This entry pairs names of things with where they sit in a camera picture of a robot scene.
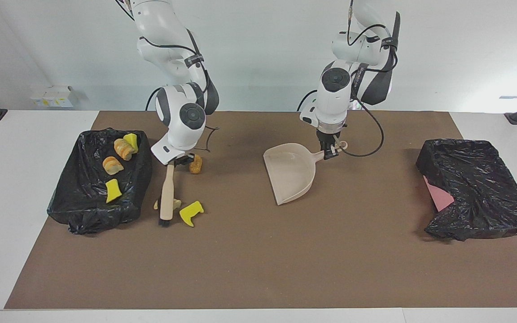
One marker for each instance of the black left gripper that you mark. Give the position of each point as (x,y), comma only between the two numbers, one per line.
(330,140)

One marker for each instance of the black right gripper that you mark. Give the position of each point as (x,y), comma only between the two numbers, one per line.
(186,159)

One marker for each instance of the brown croquette toy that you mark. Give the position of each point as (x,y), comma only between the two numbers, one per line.
(197,167)

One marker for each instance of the beige hand brush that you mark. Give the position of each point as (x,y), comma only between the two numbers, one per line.
(167,197)

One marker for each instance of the pale dumpling toy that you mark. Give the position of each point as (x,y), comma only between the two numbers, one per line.
(177,204)

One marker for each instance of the beige plastic dustpan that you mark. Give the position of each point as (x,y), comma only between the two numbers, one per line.
(292,175)

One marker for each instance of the yellow green sponge piece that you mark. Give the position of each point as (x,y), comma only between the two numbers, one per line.
(131,141)

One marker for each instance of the yellow boot-shaped sponge piece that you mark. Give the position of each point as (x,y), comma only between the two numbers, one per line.
(190,212)

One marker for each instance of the orange striped bread toy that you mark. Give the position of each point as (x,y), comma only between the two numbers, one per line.
(112,166)
(123,150)

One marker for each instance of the yellow sponge wedge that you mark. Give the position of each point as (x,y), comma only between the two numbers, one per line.
(114,192)

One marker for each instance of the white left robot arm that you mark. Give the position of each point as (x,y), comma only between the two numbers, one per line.
(335,103)

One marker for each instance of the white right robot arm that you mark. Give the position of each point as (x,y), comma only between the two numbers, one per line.
(182,121)

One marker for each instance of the black trash bag bin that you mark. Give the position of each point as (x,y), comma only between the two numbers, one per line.
(483,188)
(83,202)

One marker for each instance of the pink bin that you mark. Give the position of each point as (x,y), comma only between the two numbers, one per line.
(438,197)

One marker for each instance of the brown table mat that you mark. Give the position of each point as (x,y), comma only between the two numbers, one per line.
(258,269)

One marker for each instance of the white wall box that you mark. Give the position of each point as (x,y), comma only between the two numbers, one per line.
(52,96)

